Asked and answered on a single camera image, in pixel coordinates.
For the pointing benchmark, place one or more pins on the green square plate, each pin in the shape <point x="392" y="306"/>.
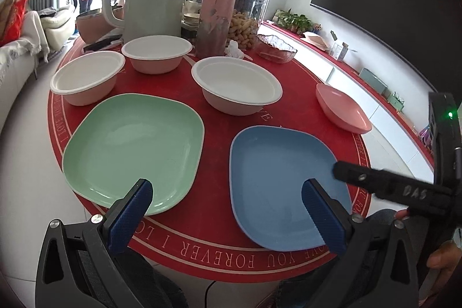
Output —
<point x="133" y="145"/>

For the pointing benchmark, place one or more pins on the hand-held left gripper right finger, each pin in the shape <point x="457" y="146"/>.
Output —
<point x="325" y="217"/>

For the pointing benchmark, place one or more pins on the blue square plate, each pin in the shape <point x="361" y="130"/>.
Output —
<point x="274" y="178"/>

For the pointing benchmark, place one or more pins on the pink flat box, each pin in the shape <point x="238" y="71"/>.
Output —
<point x="314" y="40"/>

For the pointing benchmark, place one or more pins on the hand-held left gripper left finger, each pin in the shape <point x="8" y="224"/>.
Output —
<point x="133" y="214"/>

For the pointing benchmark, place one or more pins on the crumpled white tissue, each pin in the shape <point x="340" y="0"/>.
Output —
<point x="234" y="50"/>

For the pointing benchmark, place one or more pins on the cream leather armchair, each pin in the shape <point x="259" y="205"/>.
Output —
<point x="59" y="24"/>

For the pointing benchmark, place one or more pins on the large green box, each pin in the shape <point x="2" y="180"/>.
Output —
<point x="371" y="79"/>

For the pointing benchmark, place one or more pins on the pink square plate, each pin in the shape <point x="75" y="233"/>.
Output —
<point x="343" y="109"/>

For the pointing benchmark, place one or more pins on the white fringed sofa throw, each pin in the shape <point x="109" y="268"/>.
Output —
<point x="14" y="77"/>

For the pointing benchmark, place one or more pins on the black remote control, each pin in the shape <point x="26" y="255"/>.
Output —
<point x="101" y="44"/>

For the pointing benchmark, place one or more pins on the clear glass dish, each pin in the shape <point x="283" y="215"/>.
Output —
<point x="276" y="50"/>

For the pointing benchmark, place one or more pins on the small green box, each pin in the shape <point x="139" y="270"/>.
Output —
<point x="396" y="100"/>

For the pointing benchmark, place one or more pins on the stack of small dishes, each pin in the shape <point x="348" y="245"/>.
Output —
<point x="190" y="21"/>

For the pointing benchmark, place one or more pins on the white and red TV cabinet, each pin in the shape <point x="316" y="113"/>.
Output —
<point x="346" y="77"/>

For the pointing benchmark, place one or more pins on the pink lidded water bottle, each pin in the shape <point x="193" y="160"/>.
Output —
<point x="216" y="15"/>

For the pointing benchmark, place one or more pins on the red round table mat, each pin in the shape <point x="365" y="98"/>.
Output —
<point x="216" y="149"/>

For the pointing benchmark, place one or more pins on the glass jar of peanuts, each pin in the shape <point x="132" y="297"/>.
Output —
<point x="249" y="12"/>

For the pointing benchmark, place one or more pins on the green potted plant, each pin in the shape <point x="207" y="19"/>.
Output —
<point x="292" y="21"/>

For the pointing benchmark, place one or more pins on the person's right hand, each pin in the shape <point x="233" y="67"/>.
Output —
<point x="442" y="255"/>

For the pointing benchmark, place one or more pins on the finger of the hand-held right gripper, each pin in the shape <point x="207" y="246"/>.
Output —
<point x="382" y="183"/>

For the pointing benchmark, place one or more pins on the pink metal-rimmed bowl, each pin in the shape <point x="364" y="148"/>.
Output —
<point x="92" y="28"/>

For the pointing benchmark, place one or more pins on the white paper bowl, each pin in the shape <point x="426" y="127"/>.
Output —
<point x="236" y="80"/>
<point x="86" y="75"/>
<point x="157" y="50"/>

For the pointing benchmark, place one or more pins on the clear acrylic box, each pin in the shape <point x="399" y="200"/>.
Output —
<point x="339" y="51"/>

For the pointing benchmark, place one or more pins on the person's dark trousers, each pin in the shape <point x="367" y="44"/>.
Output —
<point x="162" y="286"/>

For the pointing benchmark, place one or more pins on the red patterned cushion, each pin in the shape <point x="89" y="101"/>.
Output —
<point x="14" y="23"/>

